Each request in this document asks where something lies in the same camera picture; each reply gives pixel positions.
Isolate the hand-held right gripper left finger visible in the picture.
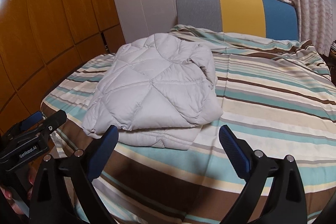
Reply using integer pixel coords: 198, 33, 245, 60
28, 125, 121, 224

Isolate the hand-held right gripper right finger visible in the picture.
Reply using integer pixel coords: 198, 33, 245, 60
219, 124, 307, 224

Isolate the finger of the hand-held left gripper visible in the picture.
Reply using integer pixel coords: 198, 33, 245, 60
34, 110, 67, 135
21, 112, 43, 129

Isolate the person's left hand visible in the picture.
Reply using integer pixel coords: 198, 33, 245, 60
0, 168, 36, 215

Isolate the wooden wardrobe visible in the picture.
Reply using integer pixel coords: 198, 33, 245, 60
0, 0, 125, 132

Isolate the grey yellow blue headboard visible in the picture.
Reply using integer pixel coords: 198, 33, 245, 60
176, 0, 301, 42

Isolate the striped bed sheet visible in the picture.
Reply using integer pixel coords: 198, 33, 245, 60
41, 24, 336, 224

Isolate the light grey quilted down jacket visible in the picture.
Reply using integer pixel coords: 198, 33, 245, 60
83, 32, 223, 151

